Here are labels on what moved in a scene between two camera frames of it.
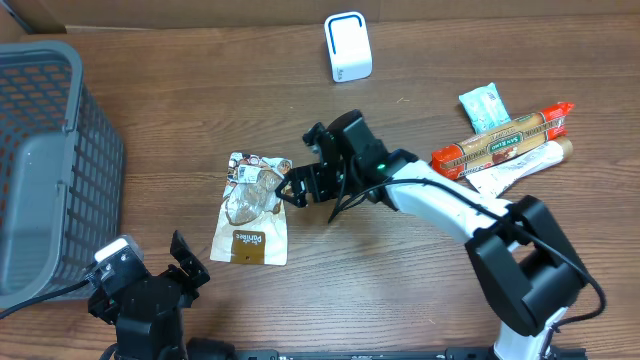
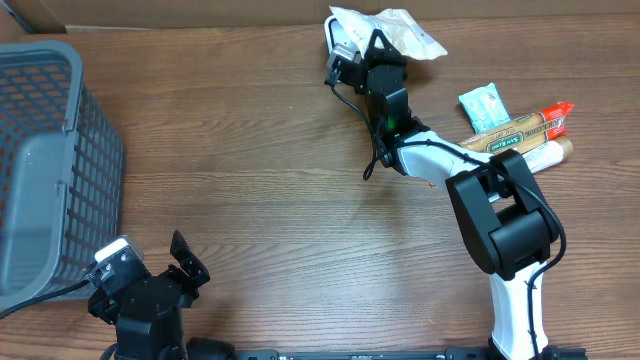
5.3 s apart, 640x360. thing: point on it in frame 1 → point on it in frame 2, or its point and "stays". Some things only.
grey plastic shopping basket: [62, 166] stays
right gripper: [317, 172] → [379, 56]
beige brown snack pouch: [251, 227] → [397, 25]
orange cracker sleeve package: [466, 155] stays
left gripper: [192, 266] stays
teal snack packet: [485, 108] stays
